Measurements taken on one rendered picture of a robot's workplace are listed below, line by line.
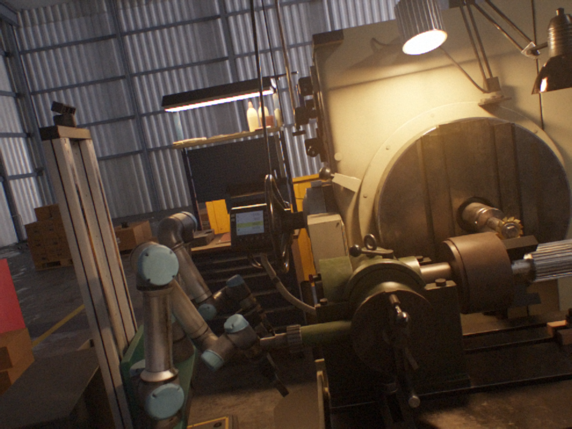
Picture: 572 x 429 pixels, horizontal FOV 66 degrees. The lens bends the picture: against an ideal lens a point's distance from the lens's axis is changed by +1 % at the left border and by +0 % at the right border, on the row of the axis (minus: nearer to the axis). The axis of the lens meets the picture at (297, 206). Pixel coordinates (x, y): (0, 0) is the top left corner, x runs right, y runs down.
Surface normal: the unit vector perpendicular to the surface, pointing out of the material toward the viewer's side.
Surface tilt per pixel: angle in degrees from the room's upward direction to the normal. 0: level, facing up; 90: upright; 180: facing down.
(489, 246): 36
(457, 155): 90
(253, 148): 90
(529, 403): 0
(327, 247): 90
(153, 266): 83
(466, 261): 51
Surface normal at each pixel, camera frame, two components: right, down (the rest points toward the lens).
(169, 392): 0.53, 0.17
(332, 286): -0.11, -0.38
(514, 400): -0.17, -0.97
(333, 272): -0.14, -0.70
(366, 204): -0.02, 0.15
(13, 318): 0.93, -0.11
